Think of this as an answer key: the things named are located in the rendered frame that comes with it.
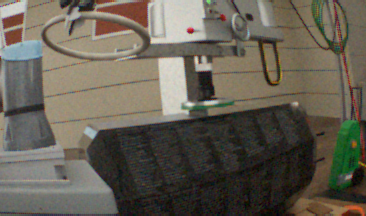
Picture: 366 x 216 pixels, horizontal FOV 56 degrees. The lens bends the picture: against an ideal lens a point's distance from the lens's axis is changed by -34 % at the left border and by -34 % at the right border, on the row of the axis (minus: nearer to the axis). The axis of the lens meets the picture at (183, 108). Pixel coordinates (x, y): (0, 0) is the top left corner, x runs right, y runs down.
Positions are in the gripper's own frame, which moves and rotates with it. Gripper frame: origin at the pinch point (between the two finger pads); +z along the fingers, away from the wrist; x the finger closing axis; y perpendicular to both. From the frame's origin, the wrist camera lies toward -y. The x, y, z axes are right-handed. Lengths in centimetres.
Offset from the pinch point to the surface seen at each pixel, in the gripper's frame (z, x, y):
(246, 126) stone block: 6, 84, 54
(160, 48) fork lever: -11, 49, 22
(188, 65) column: -41, 155, 13
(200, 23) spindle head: -29, 62, 33
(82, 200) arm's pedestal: 53, -38, 33
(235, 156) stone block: 21, 74, 52
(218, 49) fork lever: -24, 78, 39
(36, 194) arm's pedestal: 55, -43, 23
